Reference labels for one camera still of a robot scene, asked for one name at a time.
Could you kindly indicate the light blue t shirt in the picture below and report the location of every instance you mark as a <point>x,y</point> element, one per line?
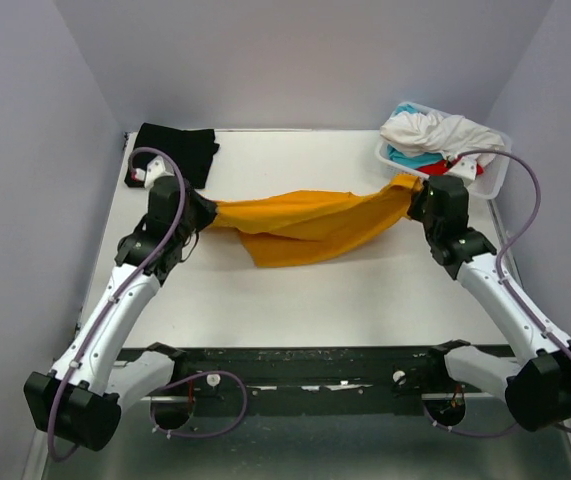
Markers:
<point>417,162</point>

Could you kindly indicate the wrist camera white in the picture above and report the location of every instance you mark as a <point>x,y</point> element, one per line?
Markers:
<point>464,168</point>
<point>146,177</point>

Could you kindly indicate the aluminium frame rail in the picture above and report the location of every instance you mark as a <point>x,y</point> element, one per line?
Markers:
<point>153,371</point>

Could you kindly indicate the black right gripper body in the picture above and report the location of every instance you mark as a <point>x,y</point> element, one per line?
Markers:
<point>418,210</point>

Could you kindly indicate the folded black t shirt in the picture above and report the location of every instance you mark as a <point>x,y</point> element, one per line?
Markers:
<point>192,150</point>

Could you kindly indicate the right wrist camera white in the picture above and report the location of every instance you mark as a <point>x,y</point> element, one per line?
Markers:
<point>464,168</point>

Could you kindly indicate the yellow t shirt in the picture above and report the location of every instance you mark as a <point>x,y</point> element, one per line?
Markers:
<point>310,226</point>

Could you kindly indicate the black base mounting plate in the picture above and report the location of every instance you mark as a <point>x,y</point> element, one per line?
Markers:
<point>222,382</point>

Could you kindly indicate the white plastic laundry basket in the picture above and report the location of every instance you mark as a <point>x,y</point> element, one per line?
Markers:
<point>486,186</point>

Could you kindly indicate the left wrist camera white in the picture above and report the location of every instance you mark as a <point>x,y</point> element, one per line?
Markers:
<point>146,177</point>

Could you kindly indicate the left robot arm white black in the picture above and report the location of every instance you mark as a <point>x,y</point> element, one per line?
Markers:
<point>84,395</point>

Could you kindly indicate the red t shirt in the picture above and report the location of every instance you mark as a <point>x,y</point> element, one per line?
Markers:
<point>441,168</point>

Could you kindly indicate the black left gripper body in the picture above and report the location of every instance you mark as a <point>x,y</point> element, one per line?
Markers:
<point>199,216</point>

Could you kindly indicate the white crumpled t shirt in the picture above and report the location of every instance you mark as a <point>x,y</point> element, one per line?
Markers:
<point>432,132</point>

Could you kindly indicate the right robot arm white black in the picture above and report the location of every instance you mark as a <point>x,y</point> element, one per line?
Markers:
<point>536,384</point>

